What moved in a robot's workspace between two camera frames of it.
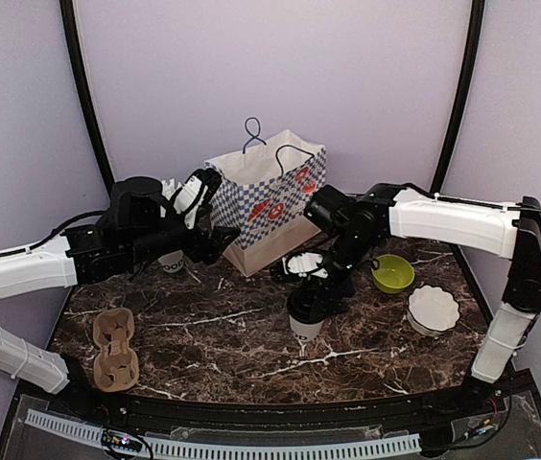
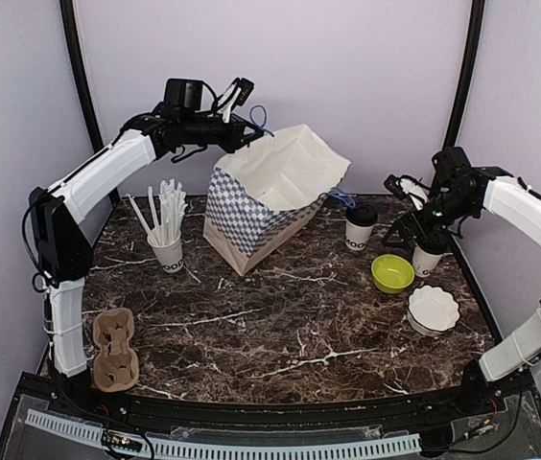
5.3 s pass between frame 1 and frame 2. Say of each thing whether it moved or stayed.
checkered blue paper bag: moved
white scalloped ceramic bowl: stayed
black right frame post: stayed
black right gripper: moved
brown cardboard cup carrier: stayed
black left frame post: stayed
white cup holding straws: stayed
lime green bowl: stayed
